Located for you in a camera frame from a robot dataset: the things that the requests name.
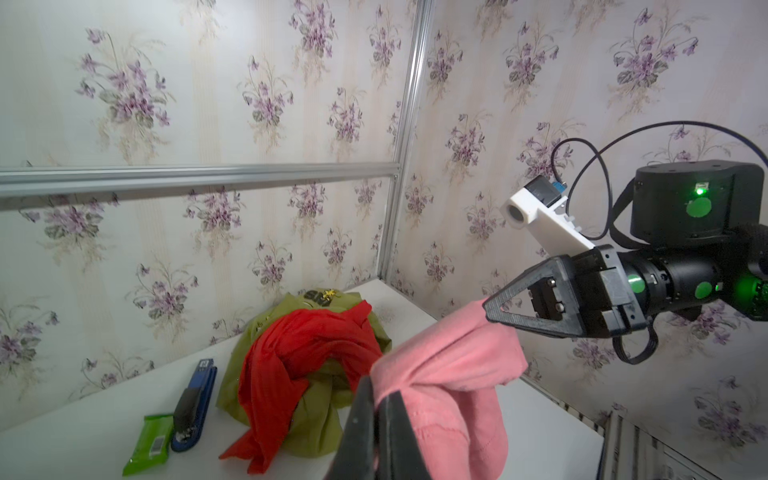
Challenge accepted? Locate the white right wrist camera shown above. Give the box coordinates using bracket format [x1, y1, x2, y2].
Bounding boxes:
[500, 175, 595, 256]

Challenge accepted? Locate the green snack packet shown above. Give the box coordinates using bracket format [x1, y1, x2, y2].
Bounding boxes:
[122, 414, 173, 477]

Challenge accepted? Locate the aluminium frame profile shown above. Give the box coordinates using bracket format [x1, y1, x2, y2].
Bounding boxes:
[1, 1, 435, 280]

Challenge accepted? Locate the red cloth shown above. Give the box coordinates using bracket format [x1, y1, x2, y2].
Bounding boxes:
[218, 300, 384, 476]

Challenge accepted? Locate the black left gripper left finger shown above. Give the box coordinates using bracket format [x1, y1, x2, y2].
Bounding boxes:
[325, 376, 377, 480]

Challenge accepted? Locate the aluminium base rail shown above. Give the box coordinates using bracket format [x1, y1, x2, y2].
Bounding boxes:
[524, 377, 718, 480]

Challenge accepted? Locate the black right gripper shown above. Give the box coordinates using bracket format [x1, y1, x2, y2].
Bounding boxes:
[482, 246, 648, 338]

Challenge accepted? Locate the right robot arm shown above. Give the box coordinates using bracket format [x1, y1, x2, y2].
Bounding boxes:
[483, 160, 767, 338]

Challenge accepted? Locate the pink cloth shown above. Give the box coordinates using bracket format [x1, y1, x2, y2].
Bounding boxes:
[370, 301, 528, 479]

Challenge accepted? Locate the blue stapler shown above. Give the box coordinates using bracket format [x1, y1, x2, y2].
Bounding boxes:
[170, 359, 218, 453]

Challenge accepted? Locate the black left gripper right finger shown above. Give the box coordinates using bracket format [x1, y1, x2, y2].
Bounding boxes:
[376, 391, 431, 480]

